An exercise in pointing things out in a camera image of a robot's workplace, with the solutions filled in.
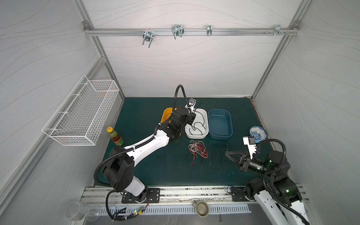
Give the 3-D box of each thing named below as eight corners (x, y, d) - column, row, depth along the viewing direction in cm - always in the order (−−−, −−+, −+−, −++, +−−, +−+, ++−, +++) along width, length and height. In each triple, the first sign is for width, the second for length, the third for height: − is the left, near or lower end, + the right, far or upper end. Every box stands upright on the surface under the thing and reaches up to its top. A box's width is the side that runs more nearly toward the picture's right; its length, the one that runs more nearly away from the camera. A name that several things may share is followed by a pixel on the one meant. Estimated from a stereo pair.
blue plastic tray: (208, 139, 98) (210, 134, 92) (205, 114, 112) (206, 108, 107) (232, 139, 98) (235, 134, 92) (226, 114, 112) (228, 109, 107)
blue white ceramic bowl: (249, 140, 99) (253, 136, 93) (246, 130, 104) (249, 125, 99) (263, 140, 99) (268, 136, 93) (259, 130, 104) (263, 125, 99)
